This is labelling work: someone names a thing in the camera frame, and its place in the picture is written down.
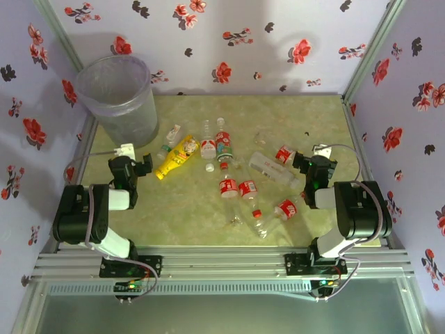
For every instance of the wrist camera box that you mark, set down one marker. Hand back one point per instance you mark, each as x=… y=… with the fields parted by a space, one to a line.
x=125 y=150
x=323 y=150

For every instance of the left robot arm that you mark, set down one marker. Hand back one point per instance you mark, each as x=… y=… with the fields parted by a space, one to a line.
x=80 y=222

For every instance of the large clear bottle white label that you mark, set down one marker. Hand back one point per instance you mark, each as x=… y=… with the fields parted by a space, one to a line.
x=271 y=167

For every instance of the clear bottle red-white label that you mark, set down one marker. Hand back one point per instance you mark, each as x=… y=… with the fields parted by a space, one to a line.
x=207 y=146

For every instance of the small clear plastic bottle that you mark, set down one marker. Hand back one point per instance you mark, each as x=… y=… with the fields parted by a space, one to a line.
x=174 y=132

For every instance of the yellow cartoon plastic bottle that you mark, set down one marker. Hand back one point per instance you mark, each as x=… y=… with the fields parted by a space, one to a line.
x=175 y=158

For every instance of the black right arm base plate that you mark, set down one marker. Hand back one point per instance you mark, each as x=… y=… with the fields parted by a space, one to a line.
x=295 y=264

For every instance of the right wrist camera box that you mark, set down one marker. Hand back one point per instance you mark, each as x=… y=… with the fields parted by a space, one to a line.
x=323 y=150

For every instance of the aluminium mounting rail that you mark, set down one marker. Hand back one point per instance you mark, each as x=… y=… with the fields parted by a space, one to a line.
x=222 y=262

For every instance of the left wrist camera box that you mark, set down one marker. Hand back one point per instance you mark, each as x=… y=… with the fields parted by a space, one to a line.
x=125 y=150

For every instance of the clear bottle with red label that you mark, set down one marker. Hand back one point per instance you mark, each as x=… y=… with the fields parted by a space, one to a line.
x=285 y=154
x=227 y=188
x=288 y=208
x=248 y=189

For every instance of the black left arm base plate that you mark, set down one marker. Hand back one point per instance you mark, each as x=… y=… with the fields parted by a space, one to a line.
x=114 y=268

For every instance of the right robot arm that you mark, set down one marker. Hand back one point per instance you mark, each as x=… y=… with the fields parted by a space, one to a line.
x=361 y=212

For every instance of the clear bottle red-green label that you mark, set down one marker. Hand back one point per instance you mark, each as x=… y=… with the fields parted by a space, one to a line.
x=223 y=142

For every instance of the translucent plastic waste bin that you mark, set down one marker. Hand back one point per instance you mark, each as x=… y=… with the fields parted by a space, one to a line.
x=116 y=87

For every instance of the aluminium frame post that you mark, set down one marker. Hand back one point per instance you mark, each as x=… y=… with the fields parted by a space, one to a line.
x=59 y=31
x=375 y=45

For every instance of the grey metal shelf panel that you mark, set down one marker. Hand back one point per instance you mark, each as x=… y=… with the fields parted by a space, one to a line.
x=222 y=315

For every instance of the aluminium side rail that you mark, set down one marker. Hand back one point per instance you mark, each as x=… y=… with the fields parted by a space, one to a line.
x=358 y=139

